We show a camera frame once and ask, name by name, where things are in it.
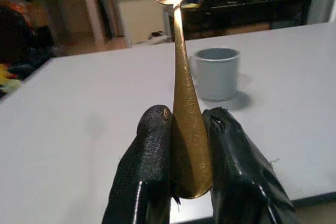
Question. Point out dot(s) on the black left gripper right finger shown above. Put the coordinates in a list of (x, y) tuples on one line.
[(236, 176)]

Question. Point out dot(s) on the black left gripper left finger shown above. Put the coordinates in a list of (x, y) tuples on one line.
[(141, 169)]

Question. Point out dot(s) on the black shelf unit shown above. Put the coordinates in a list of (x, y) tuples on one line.
[(249, 11)]

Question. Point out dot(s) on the grey plastic cup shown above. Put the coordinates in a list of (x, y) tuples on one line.
[(218, 77)]

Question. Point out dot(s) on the gold metal spoon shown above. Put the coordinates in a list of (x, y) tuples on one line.
[(189, 129)]

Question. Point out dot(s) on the pale yellow plush toy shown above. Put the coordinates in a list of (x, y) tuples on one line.
[(9, 79)]

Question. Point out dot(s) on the red yellow toy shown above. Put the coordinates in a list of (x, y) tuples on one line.
[(31, 14)]

